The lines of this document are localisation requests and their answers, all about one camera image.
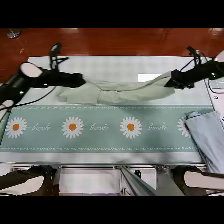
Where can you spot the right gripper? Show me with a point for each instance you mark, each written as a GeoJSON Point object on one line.
{"type": "Point", "coordinates": [176, 80]}

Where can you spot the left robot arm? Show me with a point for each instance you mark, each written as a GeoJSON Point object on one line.
{"type": "Point", "coordinates": [20, 80]}

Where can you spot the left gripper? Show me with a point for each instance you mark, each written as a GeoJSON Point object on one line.
{"type": "Point", "coordinates": [74, 80]}

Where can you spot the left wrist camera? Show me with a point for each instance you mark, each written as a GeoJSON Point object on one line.
{"type": "Point", "coordinates": [55, 56]}

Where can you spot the pale green shirt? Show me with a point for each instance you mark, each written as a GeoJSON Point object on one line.
{"type": "Point", "coordinates": [120, 91]}

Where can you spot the silver frame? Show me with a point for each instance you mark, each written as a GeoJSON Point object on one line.
{"type": "Point", "coordinates": [133, 178]}

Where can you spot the light blue garment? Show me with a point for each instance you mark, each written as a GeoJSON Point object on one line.
{"type": "Point", "coordinates": [208, 135]}

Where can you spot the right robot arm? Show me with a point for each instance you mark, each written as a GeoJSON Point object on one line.
{"type": "Point", "coordinates": [213, 70]}

